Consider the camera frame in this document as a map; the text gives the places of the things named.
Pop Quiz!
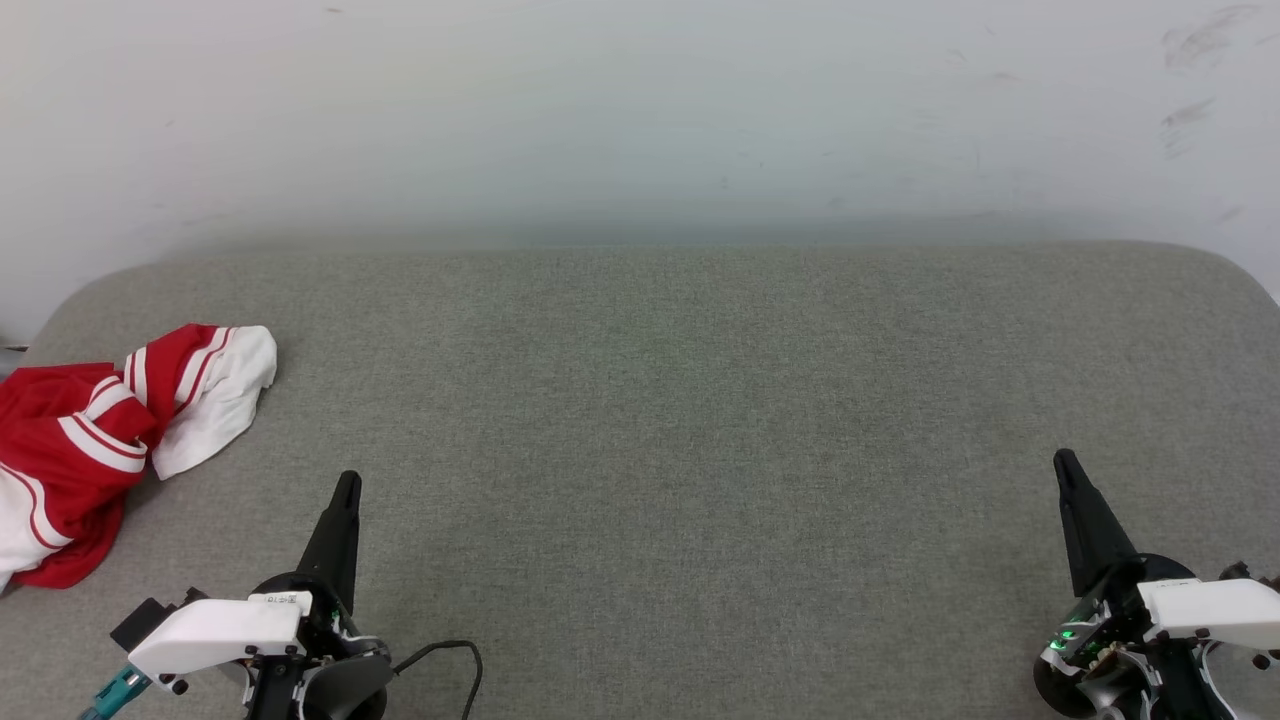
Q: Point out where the teal plug camera cable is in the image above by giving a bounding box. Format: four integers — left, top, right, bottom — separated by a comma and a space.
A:
78, 665, 153, 720

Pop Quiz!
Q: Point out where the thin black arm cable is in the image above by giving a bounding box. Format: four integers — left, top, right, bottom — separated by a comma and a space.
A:
392, 640, 486, 720

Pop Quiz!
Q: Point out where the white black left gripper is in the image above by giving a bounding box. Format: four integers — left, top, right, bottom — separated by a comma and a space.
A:
128, 471, 391, 720

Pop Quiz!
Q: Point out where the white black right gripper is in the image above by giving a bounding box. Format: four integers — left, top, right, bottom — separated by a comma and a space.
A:
1035, 448, 1280, 720

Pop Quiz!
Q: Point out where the red white basketball jersey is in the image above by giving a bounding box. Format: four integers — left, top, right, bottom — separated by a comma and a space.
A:
0, 323, 278, 593

